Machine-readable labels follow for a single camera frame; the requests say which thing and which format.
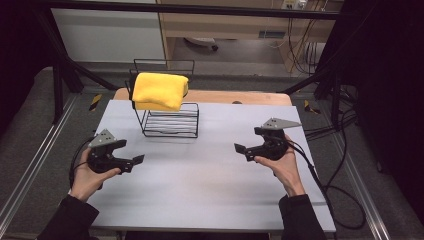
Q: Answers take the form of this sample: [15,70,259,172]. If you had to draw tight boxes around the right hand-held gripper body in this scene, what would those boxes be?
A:
[245,117,303,163]

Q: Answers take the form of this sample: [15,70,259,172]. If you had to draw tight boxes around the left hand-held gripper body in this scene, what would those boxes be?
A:
[87,128,132,175]

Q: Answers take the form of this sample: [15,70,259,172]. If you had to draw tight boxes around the black wire rack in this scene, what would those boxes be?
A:
[124,58,200,139]

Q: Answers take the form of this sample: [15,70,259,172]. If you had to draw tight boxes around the yellow cloth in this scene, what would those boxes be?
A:
[131,72,190,113]

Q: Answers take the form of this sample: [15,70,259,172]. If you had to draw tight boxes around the person's left hand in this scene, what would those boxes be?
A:
[68,147,122,204]

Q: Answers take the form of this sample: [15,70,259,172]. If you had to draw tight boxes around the person's right hand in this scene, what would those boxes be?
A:
[254,133,307,198]

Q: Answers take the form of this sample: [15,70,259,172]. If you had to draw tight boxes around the wooden table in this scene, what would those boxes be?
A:
[113,87,294,107]

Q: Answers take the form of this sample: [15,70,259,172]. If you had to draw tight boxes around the white foam board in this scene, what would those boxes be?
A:
[84,99,337,234]

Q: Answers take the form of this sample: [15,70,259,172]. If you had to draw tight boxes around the yellow and black tape strip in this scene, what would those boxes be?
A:
[303,99,322,115]
[88,93,103,112]

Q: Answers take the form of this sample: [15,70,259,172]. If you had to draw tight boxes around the white chair base with caster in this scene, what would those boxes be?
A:
[183,36,220,52]

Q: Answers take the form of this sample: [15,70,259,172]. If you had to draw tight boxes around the white cabinet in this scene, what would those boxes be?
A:
[51,7,167,64]

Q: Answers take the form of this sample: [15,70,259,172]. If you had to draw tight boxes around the light wooden desk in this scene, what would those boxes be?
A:
[155,0,345,74]

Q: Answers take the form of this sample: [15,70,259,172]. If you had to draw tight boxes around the white power strip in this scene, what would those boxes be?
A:
[280,0,308,11]

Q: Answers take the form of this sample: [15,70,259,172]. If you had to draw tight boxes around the left hand-held gripper black cable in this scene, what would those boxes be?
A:
[67,135,98,192]

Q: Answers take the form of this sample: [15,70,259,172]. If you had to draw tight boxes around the hand-held gripper black cable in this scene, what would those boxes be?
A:
[285,139,367,231]
[67,135,98,192]

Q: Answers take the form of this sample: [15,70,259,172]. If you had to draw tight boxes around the right hand-held gripper black cable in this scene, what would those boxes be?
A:
[285,139,367,231]

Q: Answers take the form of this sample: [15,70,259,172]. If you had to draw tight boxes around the bundle of black floor cables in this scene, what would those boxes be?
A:
[303,84,359,143]

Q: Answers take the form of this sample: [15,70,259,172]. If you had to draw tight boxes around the aluminium rail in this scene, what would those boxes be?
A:
[0,94,80,231]
[328,133,392,240]

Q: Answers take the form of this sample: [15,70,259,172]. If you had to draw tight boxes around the black metal frame strut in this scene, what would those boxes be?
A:
[281,56,344,129]
[34,9,119,125]

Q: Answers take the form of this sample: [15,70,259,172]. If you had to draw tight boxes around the hanging black desk cables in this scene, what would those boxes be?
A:
[287,17,326,76]

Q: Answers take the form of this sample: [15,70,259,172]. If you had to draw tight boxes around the black metal frame bar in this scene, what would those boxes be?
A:
[33,0,346,21]

